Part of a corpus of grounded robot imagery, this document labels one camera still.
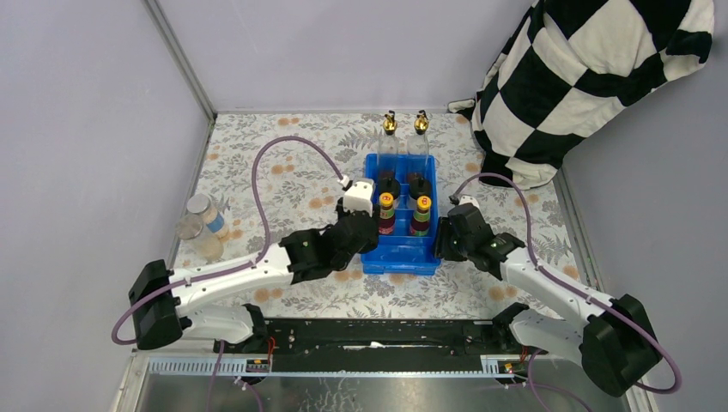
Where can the brown sauce bottle yellow cap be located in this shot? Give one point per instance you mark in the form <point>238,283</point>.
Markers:
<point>386,213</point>

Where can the floral table mat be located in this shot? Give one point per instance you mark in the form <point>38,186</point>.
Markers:
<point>284,168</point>

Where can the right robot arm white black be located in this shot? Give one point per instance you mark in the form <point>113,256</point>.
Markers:
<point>611,339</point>

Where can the black white checkered cloth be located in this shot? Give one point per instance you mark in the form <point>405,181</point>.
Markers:
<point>568,69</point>

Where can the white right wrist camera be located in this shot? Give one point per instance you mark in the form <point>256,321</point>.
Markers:
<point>461,200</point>

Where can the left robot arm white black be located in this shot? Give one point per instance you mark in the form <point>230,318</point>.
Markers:
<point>169,305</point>

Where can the silver lid spice jar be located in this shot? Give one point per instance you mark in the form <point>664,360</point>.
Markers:
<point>203,206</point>

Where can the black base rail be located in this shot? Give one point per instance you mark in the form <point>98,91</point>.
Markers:
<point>369,345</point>

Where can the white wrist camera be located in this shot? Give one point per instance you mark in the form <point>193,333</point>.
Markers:
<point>461,200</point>
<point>358,194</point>

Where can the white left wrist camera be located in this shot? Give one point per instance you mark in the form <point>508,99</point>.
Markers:
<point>358,194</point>

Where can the black lid spice jar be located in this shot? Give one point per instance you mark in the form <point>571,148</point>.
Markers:
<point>389,184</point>
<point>419,186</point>

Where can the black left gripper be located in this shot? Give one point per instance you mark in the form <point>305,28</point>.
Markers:
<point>340,210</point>

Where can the glass oil bottle gold spout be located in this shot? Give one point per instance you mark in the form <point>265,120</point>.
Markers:
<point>388,147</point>

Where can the blue plastic divided bin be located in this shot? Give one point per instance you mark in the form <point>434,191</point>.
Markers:
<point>400,252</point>

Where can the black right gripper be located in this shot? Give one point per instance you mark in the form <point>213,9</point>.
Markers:
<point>444,229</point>

